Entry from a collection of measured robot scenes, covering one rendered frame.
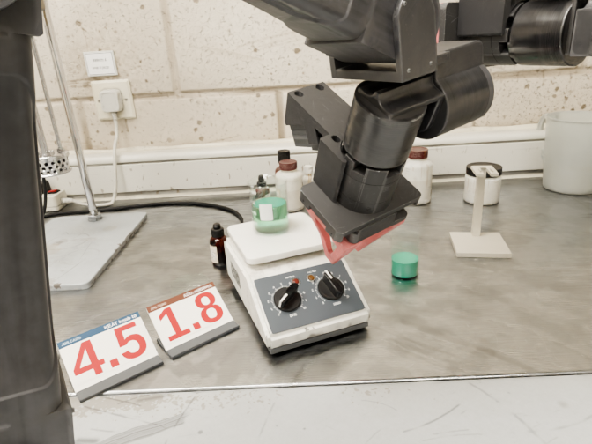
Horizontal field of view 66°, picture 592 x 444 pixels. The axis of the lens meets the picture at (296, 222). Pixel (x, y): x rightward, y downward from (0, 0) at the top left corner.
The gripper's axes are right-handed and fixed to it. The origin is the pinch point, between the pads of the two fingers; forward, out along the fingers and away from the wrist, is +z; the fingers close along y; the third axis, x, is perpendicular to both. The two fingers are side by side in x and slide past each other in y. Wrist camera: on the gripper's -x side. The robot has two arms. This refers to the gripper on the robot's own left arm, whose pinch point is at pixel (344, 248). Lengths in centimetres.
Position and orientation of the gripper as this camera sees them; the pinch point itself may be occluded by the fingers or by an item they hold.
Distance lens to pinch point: 50.5
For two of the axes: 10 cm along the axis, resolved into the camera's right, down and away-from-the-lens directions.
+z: -1.1, 6.4, 7.6
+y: -8.3, 3.7, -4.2
